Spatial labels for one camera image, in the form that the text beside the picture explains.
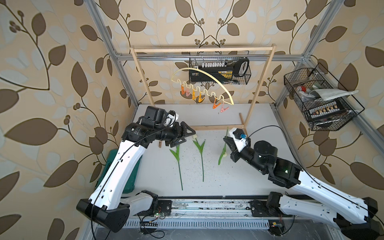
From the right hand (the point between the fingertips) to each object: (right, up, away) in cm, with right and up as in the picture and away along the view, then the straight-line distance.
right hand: (225, 138), depth 66 cm
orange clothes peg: (-3, +15, +10) cm, 19 cm away
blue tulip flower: (-25, -15, +27) cm, 40 cm away
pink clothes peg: (+1, +14, +8) cm, 16 cm away
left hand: (-15, +1, -2) cm, 15 cm away
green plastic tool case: (-48, -27, +12) cm, 56 cm away
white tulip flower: (-10, -11, +30) cm, 34 cm away
